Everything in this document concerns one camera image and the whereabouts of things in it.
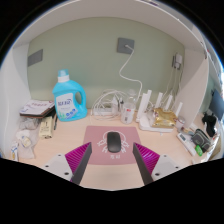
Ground small yellow box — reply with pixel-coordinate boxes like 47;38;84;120
38;115;54;139

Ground gold foil bag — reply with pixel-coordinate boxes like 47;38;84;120
152;107;178;129

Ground clear plastic bags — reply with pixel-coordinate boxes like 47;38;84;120
16;118;41;160

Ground black pouch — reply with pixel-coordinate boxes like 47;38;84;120
190;128;213;153

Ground grey wall socket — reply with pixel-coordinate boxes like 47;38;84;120
116;37;136;55

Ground small white jar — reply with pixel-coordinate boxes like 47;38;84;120
175;116;186;132

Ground stack of books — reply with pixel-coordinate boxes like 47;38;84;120
19;99;56;119

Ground white sachet with yellow print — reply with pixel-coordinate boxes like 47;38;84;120
9;140;20;162

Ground black monitor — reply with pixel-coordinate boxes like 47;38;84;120
208;89;224;122

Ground white router with antennas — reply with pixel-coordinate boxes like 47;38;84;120
135;89;184;134

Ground white power strip with cables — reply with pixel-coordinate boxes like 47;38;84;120
90;89;123;121

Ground black bag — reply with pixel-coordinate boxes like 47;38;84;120
201;112;218;138

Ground white remote control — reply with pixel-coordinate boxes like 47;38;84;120
176;132;198;157

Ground black computer mouse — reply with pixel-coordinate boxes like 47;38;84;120
106;131;123;154

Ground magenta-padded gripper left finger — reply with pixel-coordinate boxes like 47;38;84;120
40;142;93;186

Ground pink mouse pad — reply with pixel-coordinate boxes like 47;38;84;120
82;125;143;166

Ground white wall charger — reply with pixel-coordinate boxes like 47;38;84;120
171;53;184;70

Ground clear plastic bottle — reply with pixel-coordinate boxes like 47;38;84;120
120;89;138;125

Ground white power cable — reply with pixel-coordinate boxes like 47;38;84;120
118;44;144;98

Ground blue detergent bottle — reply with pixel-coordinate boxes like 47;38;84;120
51;69;89;122

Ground grey blank wall plate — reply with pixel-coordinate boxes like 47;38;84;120
27;48;44;68

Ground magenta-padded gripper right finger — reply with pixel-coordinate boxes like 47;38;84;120
132;142;182;186

